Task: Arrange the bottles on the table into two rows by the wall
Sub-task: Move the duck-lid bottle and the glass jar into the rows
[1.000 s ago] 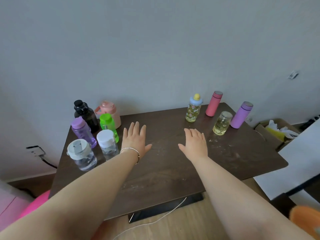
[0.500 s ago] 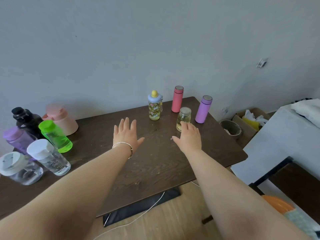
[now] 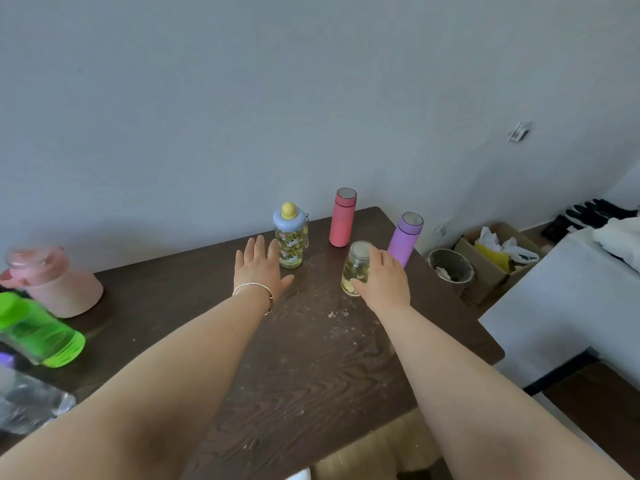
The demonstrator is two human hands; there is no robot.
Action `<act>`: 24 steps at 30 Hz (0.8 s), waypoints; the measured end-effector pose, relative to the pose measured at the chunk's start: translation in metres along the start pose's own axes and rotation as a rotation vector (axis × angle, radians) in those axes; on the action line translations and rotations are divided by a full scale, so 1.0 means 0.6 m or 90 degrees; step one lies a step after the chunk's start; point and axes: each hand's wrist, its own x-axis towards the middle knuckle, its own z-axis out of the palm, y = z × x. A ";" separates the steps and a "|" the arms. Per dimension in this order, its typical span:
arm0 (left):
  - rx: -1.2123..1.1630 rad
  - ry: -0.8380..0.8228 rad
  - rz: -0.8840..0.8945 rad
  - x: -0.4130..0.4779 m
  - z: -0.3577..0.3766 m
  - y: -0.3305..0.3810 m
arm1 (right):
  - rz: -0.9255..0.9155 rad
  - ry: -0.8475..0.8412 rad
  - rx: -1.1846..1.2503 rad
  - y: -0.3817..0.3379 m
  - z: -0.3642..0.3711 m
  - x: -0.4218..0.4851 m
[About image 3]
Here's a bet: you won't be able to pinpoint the clear bottle white cap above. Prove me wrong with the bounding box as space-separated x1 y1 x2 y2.
0 364 77 437

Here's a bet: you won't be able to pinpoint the purple thermos flask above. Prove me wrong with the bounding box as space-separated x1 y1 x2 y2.
387 211 425 269

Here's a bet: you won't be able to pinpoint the clear round waste bin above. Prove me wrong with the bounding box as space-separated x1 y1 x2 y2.
427 248 476 287

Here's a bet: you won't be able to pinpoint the cardboard box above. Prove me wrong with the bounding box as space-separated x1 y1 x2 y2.
453 221 546 308

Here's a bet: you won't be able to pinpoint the dark wooden bench black frame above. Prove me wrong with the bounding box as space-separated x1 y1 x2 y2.
522 347 640 478

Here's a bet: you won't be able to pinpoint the pink thermos flask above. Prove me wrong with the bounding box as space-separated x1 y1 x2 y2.
328 187 359 249

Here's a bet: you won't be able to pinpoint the person's left forearm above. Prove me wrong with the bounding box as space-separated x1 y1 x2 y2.
0 294 273 480

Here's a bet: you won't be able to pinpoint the white plastic bag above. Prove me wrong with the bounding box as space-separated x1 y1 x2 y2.
473 226 541 265

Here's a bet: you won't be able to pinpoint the white folded towel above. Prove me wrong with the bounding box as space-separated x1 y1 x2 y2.
592 216 640 274

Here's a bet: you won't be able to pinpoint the person's right hand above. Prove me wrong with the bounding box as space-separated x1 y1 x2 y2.
349 244 412 317

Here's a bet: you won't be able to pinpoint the yellow glass jar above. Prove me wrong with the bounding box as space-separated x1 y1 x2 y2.
341 240 375 298

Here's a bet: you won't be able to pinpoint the black shoes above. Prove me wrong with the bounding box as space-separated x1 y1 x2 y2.
541 198 640 244

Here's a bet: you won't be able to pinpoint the pink handled bottle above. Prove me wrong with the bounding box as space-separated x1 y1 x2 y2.
0 246 105 319

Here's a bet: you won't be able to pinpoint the person's left hand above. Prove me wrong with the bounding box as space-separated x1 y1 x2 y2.
233 235 295 303

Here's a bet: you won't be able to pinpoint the dark wooden table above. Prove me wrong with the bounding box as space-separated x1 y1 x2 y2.
0 206 505 480

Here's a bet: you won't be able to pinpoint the cartoon bottle yellow cap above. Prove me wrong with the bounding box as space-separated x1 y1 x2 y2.
273 202 311 269

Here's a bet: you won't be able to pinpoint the thin metal bracelet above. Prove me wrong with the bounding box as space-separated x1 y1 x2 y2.
231 282 275 317

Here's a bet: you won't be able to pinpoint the white side table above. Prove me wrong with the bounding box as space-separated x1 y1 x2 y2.
478 229 640 391

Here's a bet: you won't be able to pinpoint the person's right forearm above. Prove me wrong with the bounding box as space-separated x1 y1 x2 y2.
379 304 633 480

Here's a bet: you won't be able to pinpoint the green translucent bottle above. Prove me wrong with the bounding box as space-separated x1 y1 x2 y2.
0 291 87 369

